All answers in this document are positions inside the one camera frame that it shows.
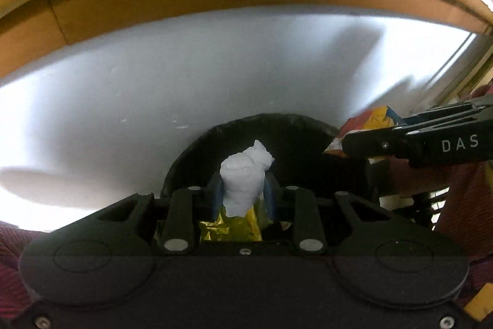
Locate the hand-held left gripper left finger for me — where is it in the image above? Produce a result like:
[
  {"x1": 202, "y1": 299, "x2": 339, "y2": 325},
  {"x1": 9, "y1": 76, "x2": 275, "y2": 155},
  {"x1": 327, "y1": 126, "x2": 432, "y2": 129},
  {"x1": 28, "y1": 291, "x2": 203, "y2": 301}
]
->
[{"x1": 87, "y1": 173, "x2": 229, "y2": 256}]

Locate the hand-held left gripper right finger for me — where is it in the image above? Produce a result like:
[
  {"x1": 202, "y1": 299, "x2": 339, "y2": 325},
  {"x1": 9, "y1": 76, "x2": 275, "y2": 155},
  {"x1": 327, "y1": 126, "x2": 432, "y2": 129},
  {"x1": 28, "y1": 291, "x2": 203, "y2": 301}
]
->
[{"x1": 262, "y1": 175, "x2": 401, "y2": 254}]

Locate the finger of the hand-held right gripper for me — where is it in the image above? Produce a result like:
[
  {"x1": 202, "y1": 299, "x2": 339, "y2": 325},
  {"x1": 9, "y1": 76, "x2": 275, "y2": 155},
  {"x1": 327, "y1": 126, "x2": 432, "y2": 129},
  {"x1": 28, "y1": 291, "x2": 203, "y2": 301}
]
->
[
  {"x1": 342, "y1": 126, "x2": 414, "y2": 161},
  {"x1": 393, "y1": 101, "x2": 482, "y2": 133}
]

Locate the red yellow blue wrapper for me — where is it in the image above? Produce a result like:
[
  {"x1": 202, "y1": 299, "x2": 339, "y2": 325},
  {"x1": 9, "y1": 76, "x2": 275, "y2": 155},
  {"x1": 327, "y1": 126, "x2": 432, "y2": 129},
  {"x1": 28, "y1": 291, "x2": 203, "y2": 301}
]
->
[{"x1": 324, "y1": 105, "x2": 403, "y2": 165}]

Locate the white tissue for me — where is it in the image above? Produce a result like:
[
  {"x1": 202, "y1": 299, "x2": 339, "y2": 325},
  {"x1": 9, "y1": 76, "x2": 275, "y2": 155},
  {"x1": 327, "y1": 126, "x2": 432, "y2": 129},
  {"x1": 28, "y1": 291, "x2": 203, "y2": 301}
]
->
[{"x1": 219, "y1": 139, "x2": 275, "y2": 217}]

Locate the large gold wrapper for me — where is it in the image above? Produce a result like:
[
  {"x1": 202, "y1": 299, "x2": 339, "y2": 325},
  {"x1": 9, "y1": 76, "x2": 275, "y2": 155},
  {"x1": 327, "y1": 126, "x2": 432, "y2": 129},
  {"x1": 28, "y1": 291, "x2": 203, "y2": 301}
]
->
[{"x1": 198, "y1": 204, "x2": 272, "y2": 242}]

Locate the black lined trash bin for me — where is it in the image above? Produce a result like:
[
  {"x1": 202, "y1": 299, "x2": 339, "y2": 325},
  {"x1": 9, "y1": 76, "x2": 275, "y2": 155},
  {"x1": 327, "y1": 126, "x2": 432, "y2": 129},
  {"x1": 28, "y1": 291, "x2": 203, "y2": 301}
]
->
[{"x1": 160, "y1": 113, "x2": 380, "y2": 243}]

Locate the person's red patterned clothing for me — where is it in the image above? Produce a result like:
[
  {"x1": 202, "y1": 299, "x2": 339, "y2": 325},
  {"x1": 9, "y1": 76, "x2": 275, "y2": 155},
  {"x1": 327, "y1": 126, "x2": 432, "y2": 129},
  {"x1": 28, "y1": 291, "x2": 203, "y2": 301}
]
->
[{"x1": 0, "y1": 155, "x2": 493, "y2": 318}]

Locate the black metal rack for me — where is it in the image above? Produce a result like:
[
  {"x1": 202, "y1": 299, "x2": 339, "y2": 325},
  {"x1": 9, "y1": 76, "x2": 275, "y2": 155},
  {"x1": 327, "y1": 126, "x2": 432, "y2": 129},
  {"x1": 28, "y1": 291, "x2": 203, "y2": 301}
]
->
[{"x1": 414, "y1": 192, "x2": 451, "y2": 233}]

